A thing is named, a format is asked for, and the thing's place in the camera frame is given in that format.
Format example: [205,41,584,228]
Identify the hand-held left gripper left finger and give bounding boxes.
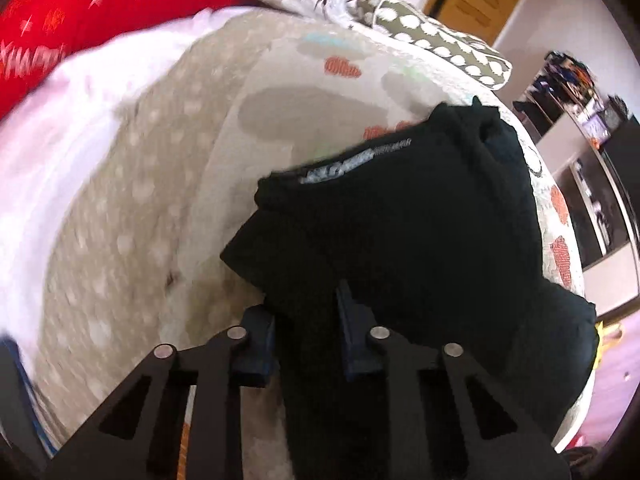
[42,305,281,480]

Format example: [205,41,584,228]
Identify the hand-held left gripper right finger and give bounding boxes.
[334,280,572,480]

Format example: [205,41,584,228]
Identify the black pants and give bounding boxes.
[220,95,601,480]

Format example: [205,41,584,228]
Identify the heart patterned quilt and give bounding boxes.
[30,10,596,480]

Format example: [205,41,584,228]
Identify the yellow toy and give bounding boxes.
[595,320,623,361]

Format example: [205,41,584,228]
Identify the white bedsheet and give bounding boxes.
[0,7,226,341]

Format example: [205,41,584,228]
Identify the cluttered white shelf unit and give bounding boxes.
[512,50,640,271]

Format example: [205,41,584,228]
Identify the green pillow with white pattern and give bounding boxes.
[350,0,513,92]

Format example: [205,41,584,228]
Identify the wooden door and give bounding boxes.
[422,0,538,46]

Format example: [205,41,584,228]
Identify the red printed blanket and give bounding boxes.
[0,0,251,116]

